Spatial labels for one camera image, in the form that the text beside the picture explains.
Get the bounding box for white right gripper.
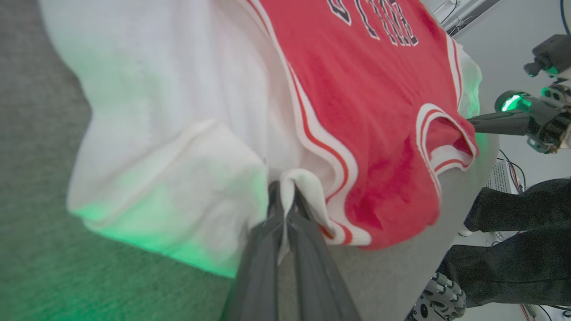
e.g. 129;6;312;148
468;85;571;154

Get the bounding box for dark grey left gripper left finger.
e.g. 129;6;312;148
221;181;285;321

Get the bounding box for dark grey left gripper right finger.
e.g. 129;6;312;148
288;189;362;321

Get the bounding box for red and white jersey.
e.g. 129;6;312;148
38;0;483;279

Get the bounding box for white perforated box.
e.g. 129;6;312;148
484;158;527;194

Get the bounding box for white metal rack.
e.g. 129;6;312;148
424;0;502;37

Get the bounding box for black mecanum wheel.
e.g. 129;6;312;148
407;272;467;321

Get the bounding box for black trousers of person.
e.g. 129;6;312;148
439;178;571;308

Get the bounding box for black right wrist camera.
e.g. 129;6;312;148
523;35;571;80

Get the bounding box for blue cable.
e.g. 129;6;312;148
560;0;571;35

